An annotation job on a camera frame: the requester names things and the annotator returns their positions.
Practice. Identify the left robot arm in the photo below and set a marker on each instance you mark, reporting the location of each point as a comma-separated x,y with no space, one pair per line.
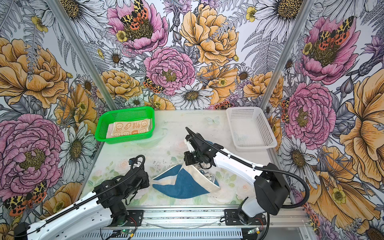
100,208

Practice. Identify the left aluminium frame post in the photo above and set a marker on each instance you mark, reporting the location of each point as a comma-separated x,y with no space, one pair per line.
71,33

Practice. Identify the green plastic basket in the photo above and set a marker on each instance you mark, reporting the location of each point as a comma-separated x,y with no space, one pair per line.
125,115

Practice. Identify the aluminium frame post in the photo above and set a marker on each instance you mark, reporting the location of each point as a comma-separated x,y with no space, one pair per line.
291,40
71,33

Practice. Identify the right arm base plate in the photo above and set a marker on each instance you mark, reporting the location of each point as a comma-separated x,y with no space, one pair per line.
233,218

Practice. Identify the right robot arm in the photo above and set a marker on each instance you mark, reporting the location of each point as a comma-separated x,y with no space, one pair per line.
271,188

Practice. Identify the white ventilated cable duct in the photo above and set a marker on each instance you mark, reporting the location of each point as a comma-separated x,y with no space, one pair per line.
163,234

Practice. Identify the right aluminium frame post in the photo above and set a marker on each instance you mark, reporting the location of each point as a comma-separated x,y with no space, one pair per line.
291,40

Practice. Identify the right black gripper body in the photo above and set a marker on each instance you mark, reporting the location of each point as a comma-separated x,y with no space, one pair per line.
193,157

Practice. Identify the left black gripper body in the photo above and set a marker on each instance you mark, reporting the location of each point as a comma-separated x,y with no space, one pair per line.
143,184

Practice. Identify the white plastic basket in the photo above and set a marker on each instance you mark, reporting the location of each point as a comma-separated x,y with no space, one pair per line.
250,129

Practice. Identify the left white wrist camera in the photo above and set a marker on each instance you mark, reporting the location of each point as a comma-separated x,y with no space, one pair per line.
134,162

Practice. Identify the blue white patterned towel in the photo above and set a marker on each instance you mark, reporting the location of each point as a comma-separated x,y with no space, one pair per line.
185,182

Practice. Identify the orange patterned towel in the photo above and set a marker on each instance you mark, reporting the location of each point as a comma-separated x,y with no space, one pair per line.
121,129

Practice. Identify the aluminium front rail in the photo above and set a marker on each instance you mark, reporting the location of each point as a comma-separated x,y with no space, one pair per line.
189,217

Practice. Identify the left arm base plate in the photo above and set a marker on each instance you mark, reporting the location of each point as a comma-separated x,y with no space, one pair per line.
132,218

